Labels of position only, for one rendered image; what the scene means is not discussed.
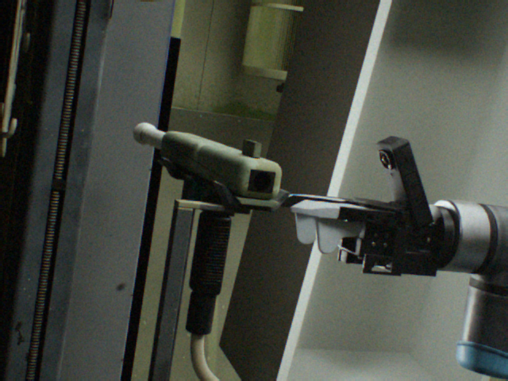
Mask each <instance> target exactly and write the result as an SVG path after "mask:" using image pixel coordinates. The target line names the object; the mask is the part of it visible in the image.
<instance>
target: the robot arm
mask: <svg viewBox="0 0 508 381"><path fill-rule="evenodd" d="M375 146H376V149H377V152H378V154H379V160H380V162H381V164H382V167H383V170H384V173H385V176H386V178H387V183H388V186H389V188H390V191H391V195H392V198H393V200H394V201H393V202H388V203H386V202H381V201H376V200H371V199H366V198H354V199H353V200H352V199H346V198H335V197H328V196H318V195H304V194H291V195H290V196H289V197H288V198H287V199H286V201H285V202H284V203H283V204H281V206H287V207H290V210H289V211H290V212H293V213H296V230H297V238H298V240H299V241H300V242H302V243H303V244H311V243H313V242H314V241H315V240H316V239H317V246H318V249H319V251H320V252H321V253H323V254H331V253H332V252H333V250H334V249H335V247H336V246H337V245H338V246H340V247H339V252H338V257H337V260H339V261H343V262H345V263H346V264H363V270H362V273H363V274H372V275H389V276H399V277H402V274H404V275H420V276H430V277H436V276H437V271H449V272H459V273H465V274H471V278H470V282H469V285H468V293H467V297H466V302H465V307H464V315H463V320H462V323H461V328H460V335H459V340H458V341H457V342H456V347H457V350H456V360H457V362H458V364H459V365H461V366H462V367H464V368H467V369H468V370H470V371H474V372H477V373H479V374H482V375H487V376H490V377H495V378H497V379H506V380H508V206H492V205H486V204H478V203H474V202H464V201H457V200H450V199H442V200H440V201H439V202H437V203H436V204H435V205H434V206H432V205H431V206H429V203H428V200H427V197H426V195H425V190H424V187H423V185H422V182H421V177H420V175H419V172H418V168H417V165H416V163H415V159H414V155H413V153H412V149H411V147H410V142H409V141H408V140H407V139H406V138H403V137H396V136H389V137H387V138H385V139H383V140H380V141H378V142H377V143H376V144H375ZM344 220H346V221H344ZM349 246H350V247H349ZM374 266H377V267H380V268H382V269H383V270H385V271H388V272H384V271H372V270H371V269H372V268H374Z"/></svg>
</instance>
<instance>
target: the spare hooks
mask: <svg viewBox="0 0 508 381"><path fill-rule="evenodd" d="M21 2H22V4H21ZM38 5H39V0H33V8H34V10H33V24H32V42H31V48H30V56H29V74H28V82H27V88H26V92H25V96H26V100H27V102H28V103H30V104H31V105H32V104H33V98H32V85H33V58H34V50H35V35H36V29H37V14H38ZM27 13H28V0H17V12H16V17H15V24H14V29H13V45H12V50H11V55H10V65H9V75H8V83H7V87H6V96H5V103H3V102H1V105H0V117H1V119H2V123H1V127H2V128H1V133H2V137H3V138H2V142H1V146H0V153H1V154H0V156H1V157H4V156H5V152H6V138H10V137H11V136H12V135H13V133H14V130H15V129H16V127H17V119H14V118H13V119H12V121H11V123H10V129H8V128H9V122H10V117H11V110H12V101H13V100H14V96H15V90H16V84H15V79H16V74H17V65H18V60H19V52H20V46H21V50H22V51H23V52H27V51H28V50H29V46H30V41H31V34H30V33H26V24H27Z"/></svg>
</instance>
